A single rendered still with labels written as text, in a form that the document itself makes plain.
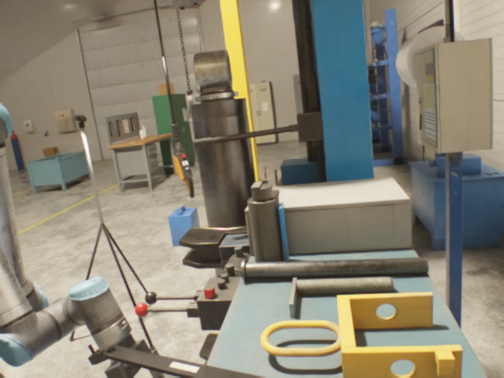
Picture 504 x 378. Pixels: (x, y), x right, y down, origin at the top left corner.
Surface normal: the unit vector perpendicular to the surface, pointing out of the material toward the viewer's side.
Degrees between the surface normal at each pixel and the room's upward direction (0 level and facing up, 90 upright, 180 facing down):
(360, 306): 90
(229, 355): 0
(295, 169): 90
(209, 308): 90
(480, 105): 90
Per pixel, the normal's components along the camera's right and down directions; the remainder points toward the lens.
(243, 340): -0.12, -0.97
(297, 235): -0.18, 0.23
